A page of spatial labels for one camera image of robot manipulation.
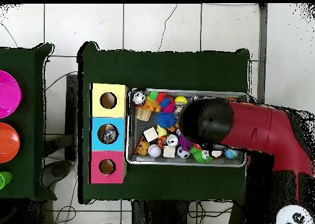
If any bag of coloured spiky balls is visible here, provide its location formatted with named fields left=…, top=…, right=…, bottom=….
left=145, top=90, right=177, bottom=114

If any wooden box with three holes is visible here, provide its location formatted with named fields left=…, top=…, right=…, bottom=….
left=88, top=82, right=130, bottom=185

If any clear mesh bin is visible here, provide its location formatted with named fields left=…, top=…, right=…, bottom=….
left=127, top=88, right=250, bottom=168

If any plain wooden cube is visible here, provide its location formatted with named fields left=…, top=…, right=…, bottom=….
left=143, top=127, right=159, bottom=143

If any red black can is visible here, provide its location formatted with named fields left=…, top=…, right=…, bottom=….
left=166, top=134, right=180, bottom=148

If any red silver soda can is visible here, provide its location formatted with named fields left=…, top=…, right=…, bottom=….
left=132, top=90, right=147, bottom=106

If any yellow ball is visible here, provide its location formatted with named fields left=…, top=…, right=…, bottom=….
left=175, top=95, right=188, bottom=106

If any white baseball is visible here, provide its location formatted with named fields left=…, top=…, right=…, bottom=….
left=148, top=144, right=163, bottom=159

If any small soccer ball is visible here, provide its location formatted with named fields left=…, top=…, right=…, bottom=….
left=177, top=146, right=191, bottom=160

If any green spiky ball with eyes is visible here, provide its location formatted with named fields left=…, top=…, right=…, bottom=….
left=189, top=146, right=215, bottom=164

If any small globe ball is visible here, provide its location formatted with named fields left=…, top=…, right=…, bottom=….
left=225, top=149, right=239, bottom=160

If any orange plate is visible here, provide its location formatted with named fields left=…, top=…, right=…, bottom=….
left=0, top=122, right=21, bottom=164

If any pink plate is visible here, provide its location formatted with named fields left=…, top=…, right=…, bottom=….
left=0, top=70, right=23, bottom=119

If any green cup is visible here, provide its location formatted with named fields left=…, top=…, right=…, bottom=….
left=0, top=171, right=13, bottom=190

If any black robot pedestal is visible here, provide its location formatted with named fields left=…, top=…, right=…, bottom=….
left=132, top=199, right=227, bottom=224

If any black cable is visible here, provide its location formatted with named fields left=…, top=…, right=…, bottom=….
left=248, top=93, right=260, bottom=106

